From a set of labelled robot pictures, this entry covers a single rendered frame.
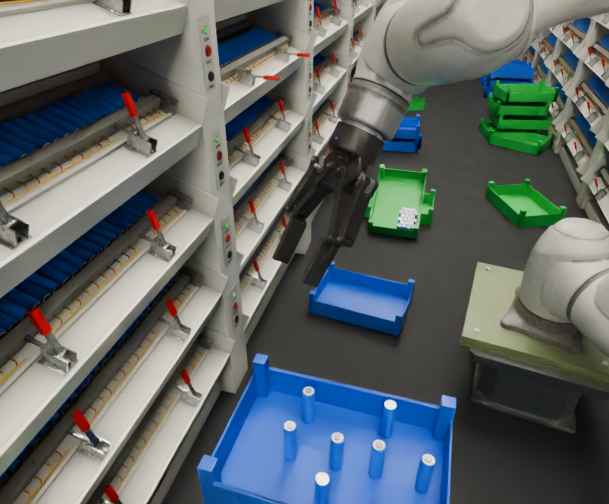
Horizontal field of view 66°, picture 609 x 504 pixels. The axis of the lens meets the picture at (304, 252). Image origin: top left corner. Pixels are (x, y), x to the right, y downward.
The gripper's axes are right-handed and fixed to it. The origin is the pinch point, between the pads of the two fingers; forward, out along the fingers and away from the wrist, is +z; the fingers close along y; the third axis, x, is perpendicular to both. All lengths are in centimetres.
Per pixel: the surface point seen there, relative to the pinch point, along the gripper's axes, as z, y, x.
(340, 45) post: -70, 127, -74
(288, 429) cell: 20.3, -13.6, 0.2
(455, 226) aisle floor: -21, 68, -127
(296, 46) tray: -45, 78, -27
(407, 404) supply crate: 12.4, -17.8, -15.7
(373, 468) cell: 19.9, -21.8, -9.2
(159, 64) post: -17.4, 33.8, 19.6
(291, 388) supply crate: 20.0, -4.1, -6.7
